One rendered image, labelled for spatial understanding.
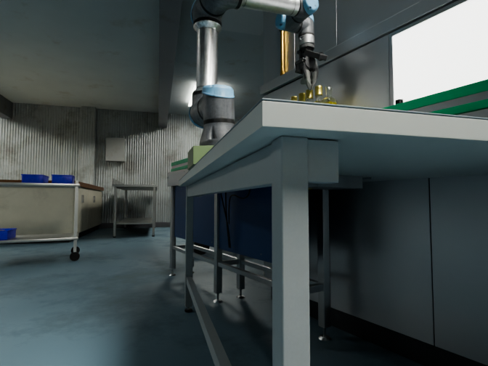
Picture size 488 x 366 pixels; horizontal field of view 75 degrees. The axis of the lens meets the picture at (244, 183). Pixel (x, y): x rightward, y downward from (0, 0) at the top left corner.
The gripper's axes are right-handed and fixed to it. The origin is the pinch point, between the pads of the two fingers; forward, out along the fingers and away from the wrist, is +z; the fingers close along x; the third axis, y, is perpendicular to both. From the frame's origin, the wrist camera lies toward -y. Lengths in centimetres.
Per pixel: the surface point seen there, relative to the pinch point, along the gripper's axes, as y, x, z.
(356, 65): -13.0, -16.1, -8.0
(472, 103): -66, -2, 26
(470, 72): -58, -18, 11
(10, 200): 462, 171, 45
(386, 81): -27.6, -16.5, 4.3
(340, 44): -3.4, -16.8, -22.3
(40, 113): 731, 151, -153
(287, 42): 40, -17, -43
